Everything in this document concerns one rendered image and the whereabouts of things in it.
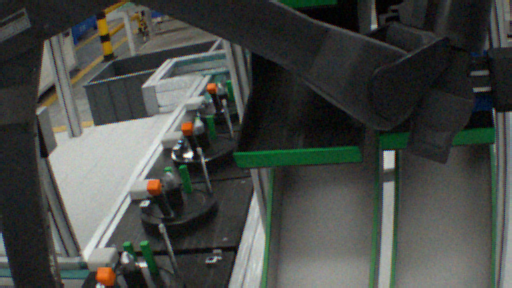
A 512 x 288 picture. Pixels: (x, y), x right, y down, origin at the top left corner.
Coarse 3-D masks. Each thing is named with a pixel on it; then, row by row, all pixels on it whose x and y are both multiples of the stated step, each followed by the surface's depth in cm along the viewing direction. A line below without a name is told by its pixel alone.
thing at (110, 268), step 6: (108, 264) 74; (114, 264) 74; (102, 270) 72; (108, 270) 71; (114, 270) 73; (96, 276) 71; (102, 276) 71; (108, 276) 71; (114, 276) 72; (102, 282) 71; (108, 282) 71; (114, 282) 72
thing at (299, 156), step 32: (352, 0) 78; (256, 64) 70; (256, 96) 69; (288, 96) 69; (320, 96) 68; (256, 128) 67; (288, 128) 66; (320, 128) 64; (352, 128) 63; (256, 160) 63; (288, 160) 62; (320, 160) 61; (352, 160) 60
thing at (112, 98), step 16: (176, 48) 301; (192, 48) 301; (208, 48) 300; (112, 64) 308; (128, 64) 308; (144, 64) 307; (160, 64) 306; (96, 80) 286; (112, 80) 269; (128, 80) 268; (144, 80) 268; (96, 96) 274; (112, 96) 273; (128, 96) 272; (96, 112) 276; (112, 112) 275; (128, 112) 275; (144, 112) 274
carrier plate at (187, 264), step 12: (216, 252) 91; (228, 252) 91; (120, 264) 92; (168, 264) 90; (180, 264) 90; (192, 264) 89; (204, 264) 89; (228, 264) 87; (192, 276) 86; (204, 276) 85; (216, 276) 85; (228, 276) 85
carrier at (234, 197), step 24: (168, 168) 107; (144, 192) 113; (168, 192) 102; (192, 192) 108; (216, 192) 111; (240, 192) 109; (144, 216) 102; (168, 216) 99; (192, 216) 99; (216, 216) 102; (240, 216) 101; (120, 240) 100; (144, 240) 98; (192, 240) 96; (216, 240) 95; (240, 240) 96
